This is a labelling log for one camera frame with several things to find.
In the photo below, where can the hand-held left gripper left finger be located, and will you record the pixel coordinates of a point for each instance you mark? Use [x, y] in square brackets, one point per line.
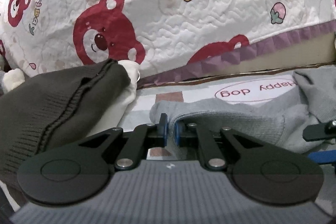
[164, 130]

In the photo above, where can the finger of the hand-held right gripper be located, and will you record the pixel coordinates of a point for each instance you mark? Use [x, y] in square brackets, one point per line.
[324, 157]
[317, 132]

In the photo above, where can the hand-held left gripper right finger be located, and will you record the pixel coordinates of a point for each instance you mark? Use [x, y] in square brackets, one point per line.
[178, 133]

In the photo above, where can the grey knit sweater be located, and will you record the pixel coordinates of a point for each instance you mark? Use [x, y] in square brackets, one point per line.
[236, 121]

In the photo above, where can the checkered dog-print rug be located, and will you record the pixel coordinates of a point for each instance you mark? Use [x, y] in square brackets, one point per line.
[147, 103]

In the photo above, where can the cream cloth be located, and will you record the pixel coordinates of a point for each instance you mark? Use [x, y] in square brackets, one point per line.
[123, 100]

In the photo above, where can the white bear-print quilt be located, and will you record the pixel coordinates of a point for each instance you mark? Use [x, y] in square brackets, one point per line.
[183, 29]

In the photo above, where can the dark brown knit sweater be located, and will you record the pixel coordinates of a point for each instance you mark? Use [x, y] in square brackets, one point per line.
[52, 98]

